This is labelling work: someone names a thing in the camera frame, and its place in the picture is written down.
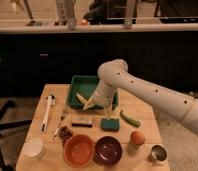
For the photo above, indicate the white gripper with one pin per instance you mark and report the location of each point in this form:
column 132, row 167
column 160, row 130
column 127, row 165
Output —
column 102, row 96

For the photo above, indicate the dark red grapes bunch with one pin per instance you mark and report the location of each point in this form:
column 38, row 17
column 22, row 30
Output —
column 64, row 134

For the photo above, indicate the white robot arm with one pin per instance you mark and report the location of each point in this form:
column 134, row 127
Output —
column 114, row 74

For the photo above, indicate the dark purple bowl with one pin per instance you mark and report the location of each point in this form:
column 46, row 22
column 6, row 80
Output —
column 108, row 151

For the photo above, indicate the red orange bowl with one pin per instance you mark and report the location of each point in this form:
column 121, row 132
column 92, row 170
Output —
column 78, row 151

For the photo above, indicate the yellow corn cob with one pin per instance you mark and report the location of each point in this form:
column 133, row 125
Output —
column 81, row 98

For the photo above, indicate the teal green sponge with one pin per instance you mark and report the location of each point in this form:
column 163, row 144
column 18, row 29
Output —
column 110, row 124

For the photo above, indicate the black wooden block brush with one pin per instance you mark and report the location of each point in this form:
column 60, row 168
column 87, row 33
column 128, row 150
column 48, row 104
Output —
column 82, row 121

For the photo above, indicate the green plastic tray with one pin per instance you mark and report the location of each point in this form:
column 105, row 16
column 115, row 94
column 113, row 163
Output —
column 84, row 85

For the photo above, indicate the orange peach fruit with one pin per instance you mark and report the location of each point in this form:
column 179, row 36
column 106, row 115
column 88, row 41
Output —
column 137, row 138

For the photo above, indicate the metal cup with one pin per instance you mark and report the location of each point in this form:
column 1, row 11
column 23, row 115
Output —
column 157, row 155

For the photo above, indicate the white round container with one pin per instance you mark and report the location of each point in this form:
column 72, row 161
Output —
column 34, row 148

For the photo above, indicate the person in striped jacket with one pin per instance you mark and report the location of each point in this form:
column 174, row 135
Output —
column 98, row 11

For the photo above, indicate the black office chair base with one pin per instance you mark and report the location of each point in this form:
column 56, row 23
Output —
column 9, row 104

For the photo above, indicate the white handled brush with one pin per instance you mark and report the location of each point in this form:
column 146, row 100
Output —
column 50, row 103

